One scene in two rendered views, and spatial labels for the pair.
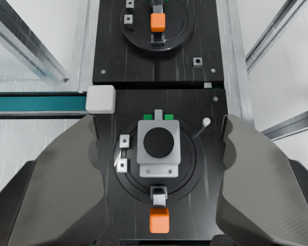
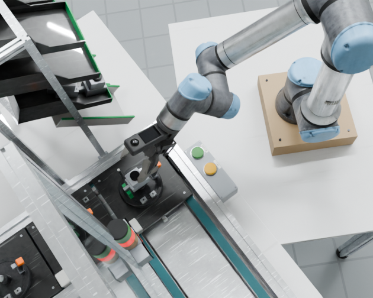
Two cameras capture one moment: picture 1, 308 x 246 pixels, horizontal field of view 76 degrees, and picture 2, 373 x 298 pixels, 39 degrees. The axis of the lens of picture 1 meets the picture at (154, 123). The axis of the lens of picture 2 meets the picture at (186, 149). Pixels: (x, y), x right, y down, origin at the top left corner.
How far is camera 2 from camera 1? 140 cm
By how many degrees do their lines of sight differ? 31
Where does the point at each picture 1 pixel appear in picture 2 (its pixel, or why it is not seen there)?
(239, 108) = (95, 169)
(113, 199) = (169, 191)
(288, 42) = not seen: hidden behind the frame
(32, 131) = (173, 262)
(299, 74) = (45, 155)
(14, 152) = (188, 261)
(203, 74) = (89, 193)
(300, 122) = (95, 142)
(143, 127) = (133, 183)
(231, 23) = not seen: hidden behind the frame
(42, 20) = not seen: outside the picture
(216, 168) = (129, 162)
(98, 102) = (135, 225)
